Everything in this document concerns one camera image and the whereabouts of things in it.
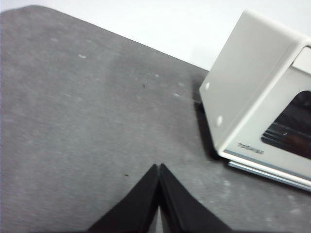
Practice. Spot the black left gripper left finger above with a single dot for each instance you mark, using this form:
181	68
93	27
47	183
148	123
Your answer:
136	206

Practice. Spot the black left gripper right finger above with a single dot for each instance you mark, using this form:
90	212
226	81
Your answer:
179	206

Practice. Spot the metal oven crumb tray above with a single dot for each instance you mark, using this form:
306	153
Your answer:
267	173

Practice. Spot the cream Toshiba toaster oven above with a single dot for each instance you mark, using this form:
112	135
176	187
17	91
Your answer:
243	72

